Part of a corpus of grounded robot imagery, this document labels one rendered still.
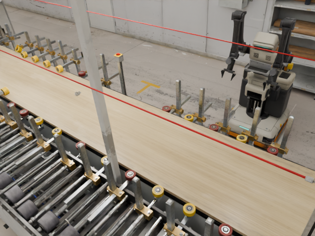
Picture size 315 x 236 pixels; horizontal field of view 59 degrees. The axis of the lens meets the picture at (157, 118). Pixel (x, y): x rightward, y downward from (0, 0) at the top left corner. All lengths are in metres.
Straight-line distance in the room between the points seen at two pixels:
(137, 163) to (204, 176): 0.51
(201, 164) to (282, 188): 0.56
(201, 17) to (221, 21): 0.40
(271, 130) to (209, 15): 2.62
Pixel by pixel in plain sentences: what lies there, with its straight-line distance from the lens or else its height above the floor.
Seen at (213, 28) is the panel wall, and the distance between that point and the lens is 5.35.
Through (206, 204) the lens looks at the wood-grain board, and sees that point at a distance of 1.90.
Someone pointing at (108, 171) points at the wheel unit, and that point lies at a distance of 1.89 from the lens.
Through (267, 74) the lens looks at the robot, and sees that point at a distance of 2.98.
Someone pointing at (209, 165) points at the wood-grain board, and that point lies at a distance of 2.11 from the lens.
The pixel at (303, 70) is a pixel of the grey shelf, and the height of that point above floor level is 0.20.
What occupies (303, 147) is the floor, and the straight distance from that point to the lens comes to 3.82.
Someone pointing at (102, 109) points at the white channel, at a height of 1.47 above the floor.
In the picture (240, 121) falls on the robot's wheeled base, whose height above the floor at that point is 0.28.
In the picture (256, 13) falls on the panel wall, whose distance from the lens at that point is 4.96.
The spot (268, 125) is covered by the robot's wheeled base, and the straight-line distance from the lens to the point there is 3.55.
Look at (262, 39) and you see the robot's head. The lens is 2.95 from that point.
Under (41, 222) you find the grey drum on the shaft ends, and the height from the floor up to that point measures 0.86.
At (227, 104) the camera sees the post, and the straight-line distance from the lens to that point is 2.40.
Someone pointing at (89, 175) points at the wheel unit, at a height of 0.86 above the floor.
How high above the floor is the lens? 2.46
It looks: 38 degrees down
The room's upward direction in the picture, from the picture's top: 4 degrees counter-clockwise
